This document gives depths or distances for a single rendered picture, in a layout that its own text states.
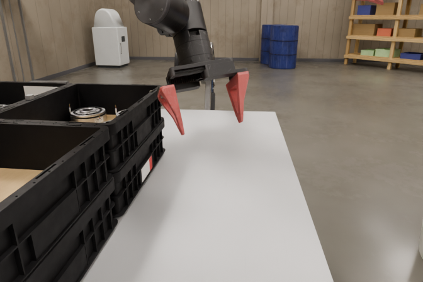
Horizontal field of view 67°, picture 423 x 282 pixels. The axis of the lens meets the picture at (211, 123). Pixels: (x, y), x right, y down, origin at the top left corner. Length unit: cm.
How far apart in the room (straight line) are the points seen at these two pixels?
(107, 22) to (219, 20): 290
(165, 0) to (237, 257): 47
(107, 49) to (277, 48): 387
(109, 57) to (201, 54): 739
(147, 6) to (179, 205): 49
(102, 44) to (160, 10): 746
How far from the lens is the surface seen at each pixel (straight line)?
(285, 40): 748
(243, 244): 69
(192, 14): 53
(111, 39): 780
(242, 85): 50
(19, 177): 75
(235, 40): 888
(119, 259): 68
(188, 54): 50
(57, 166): 51
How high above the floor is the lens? 113
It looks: 18 degrees down
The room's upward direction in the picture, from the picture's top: straight up
